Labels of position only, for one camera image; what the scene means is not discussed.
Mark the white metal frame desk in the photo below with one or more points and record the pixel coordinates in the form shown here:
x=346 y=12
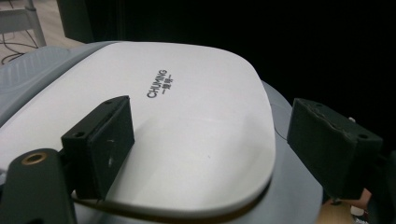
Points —
x=18 y=20

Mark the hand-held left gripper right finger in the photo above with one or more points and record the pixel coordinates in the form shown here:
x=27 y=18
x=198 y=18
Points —
x=333 y=149

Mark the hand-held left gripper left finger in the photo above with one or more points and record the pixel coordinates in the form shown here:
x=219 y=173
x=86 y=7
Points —
x=106 y=146

